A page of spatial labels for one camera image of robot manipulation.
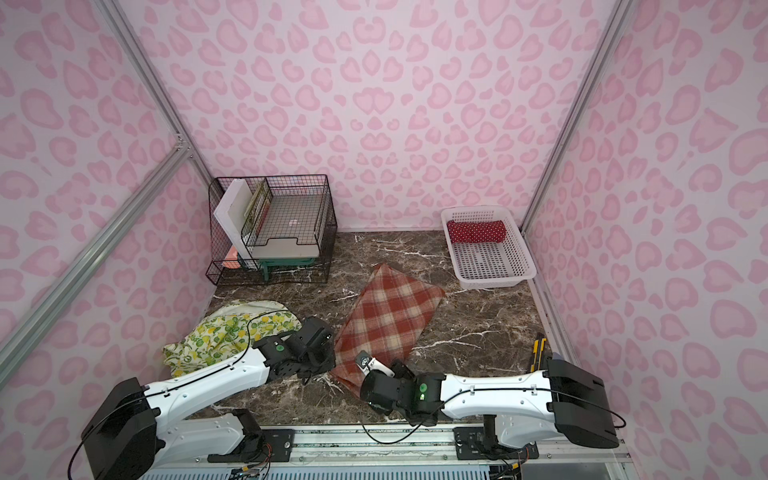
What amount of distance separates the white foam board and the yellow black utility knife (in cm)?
92

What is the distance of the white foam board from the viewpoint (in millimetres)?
921

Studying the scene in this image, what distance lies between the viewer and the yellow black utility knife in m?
0.86
